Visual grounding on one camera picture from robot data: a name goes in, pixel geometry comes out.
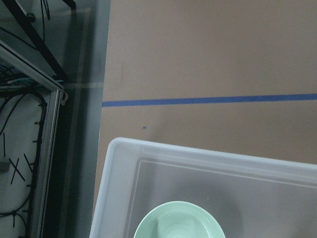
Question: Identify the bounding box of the pale green bowl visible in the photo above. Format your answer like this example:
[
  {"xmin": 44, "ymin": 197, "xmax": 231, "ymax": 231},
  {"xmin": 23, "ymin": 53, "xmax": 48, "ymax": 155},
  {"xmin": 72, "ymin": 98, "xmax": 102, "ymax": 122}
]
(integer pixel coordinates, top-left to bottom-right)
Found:
[{"xmin": 134, "ymin": 201, "xmax": 225, "ymax": 238}]

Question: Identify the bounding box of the clear plastic bin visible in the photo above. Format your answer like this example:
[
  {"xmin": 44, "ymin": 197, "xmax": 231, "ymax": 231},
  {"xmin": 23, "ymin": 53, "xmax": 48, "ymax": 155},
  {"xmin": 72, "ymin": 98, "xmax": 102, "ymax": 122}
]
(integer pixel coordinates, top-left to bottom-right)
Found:
[{"xmin": 90, "ymin": 137, "xmax": 317, "ymax": 238}]

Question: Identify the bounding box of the grey aluminium frame rail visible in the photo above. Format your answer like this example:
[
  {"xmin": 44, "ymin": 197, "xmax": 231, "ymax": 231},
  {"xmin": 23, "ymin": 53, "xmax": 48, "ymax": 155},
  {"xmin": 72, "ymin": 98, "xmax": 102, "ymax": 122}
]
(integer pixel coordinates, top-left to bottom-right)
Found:
[{"xmin": 0, "ymin": 43, "xmax": 64, "ymax": 238}]

